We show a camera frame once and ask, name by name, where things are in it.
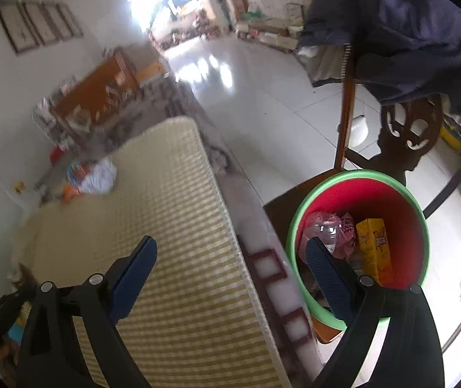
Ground wooden partition shelf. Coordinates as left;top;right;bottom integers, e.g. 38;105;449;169
212;0;251;33

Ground white round container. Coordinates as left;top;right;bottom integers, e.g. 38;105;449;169
349;115;370;146

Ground clear plastic bag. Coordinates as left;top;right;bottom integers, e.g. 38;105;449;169
303;211;342;251
79;157;118;194

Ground yellow striped mat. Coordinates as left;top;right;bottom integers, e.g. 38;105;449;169
14;116;292;388

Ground blue printed wrapper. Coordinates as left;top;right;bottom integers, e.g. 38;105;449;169
67;165;90;182

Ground orange wooden cabinet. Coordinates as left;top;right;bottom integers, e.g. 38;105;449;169
50;48;140;130

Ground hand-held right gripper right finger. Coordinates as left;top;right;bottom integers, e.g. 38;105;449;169
305;238;445;388

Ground orange wrapper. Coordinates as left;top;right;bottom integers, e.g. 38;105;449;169
63;184;82;203

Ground low television cabinet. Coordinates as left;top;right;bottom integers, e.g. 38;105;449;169
234;22;308;51

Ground brown cloth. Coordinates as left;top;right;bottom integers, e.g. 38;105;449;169
7;263;39;292

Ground red bucket with green rim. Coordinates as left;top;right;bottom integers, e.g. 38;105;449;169
286;170;431;330

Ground yellow container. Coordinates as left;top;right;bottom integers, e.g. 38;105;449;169
438;119;461;154

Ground yellow carton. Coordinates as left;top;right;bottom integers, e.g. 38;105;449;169
356;218;395;286

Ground purple jacket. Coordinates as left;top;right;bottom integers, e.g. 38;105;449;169
298;0;461;116

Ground dark wooden chair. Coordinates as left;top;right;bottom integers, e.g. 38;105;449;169
263;44;461;344

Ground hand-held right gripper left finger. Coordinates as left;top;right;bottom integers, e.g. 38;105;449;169
16;235;158;388

